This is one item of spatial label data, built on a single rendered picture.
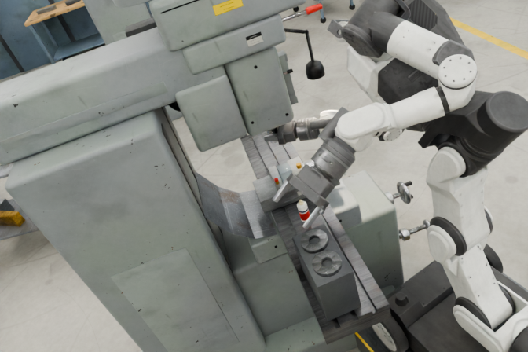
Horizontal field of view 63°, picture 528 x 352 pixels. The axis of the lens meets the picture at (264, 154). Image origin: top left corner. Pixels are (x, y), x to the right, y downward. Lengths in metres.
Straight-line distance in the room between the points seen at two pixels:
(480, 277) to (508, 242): 1.22
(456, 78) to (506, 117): 0.17
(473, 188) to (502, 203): 1.68
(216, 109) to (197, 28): 0.29
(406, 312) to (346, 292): 0.50
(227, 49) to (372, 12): 0.49
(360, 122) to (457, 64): 0.24
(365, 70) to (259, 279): 1.13
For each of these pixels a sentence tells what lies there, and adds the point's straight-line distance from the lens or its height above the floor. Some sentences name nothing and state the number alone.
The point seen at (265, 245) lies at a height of 0.83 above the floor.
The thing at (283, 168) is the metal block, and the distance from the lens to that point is 1.81.
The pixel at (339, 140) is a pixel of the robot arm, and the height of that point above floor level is 1.57.
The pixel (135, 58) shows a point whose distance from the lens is 1.41.
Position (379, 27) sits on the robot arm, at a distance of 1.14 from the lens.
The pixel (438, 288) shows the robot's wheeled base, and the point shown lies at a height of 0.59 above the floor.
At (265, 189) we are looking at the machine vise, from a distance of 1.84.
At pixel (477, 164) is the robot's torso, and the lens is 1.26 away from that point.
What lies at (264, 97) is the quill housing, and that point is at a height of 1.46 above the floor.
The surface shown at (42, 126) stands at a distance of 1.53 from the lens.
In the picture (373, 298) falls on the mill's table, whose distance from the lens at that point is 1.51.
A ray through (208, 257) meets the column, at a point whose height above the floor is 0.95.
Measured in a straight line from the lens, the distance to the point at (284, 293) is 2.15.
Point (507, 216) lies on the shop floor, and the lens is 3.02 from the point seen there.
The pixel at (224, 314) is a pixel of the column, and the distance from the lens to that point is 2.03.
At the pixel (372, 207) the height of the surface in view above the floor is 0.73.
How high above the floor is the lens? 2.19
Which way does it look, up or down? 36 degrees down
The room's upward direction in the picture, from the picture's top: 19 degrees counter-clockwise
